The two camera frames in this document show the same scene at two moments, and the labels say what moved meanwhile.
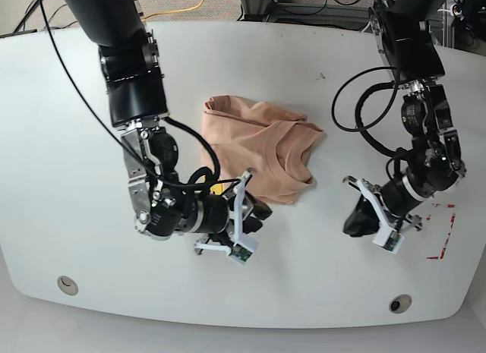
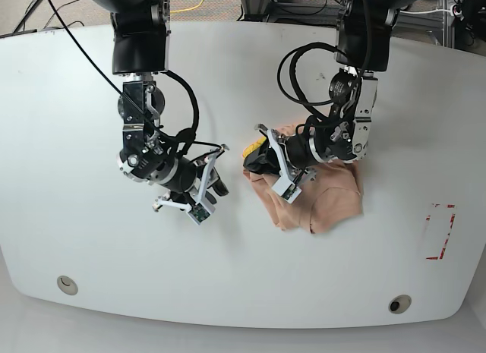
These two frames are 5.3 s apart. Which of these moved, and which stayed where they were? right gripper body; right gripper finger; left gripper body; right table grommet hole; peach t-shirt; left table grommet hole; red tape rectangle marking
Moved: right gripper finger; peach t-shirt; left gripper body; right gripper body
Stayed: red tape rectangle marking; right table grommet hole; left table grommet hole
